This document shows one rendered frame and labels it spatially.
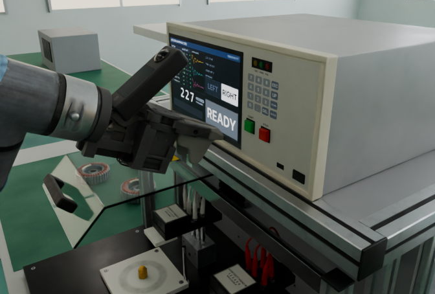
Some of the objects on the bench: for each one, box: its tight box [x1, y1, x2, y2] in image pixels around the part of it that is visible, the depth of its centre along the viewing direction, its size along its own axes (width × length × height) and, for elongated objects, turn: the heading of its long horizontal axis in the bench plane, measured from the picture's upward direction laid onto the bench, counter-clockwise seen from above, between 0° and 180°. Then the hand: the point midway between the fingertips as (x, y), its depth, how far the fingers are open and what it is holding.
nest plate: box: [100, 247, 188, 294], centre depth 89 cm, size 15×15×1 cm
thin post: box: [183, 245, 189, 284], centre depth 87 cm, size 2×2×10 cm
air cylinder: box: [182, 229, 216, 269], centre depth 96 cm, size 5×8×6 cm
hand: (217, 131), depth 61 cm, fingers closed
